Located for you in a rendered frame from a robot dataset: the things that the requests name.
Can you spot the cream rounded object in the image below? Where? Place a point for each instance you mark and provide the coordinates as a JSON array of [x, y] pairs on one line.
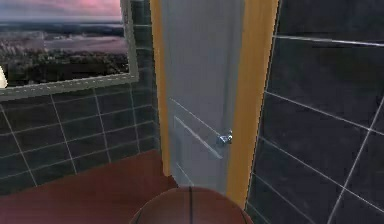
[[2, 78]]

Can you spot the grey framed window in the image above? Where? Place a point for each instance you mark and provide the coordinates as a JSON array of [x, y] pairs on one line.
[[63, 43]]

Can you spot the grey room door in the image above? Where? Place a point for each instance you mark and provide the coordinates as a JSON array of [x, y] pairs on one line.
[[203, 83]]

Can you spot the brown basketball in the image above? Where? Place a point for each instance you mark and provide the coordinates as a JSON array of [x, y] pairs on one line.
[[200, 208]]

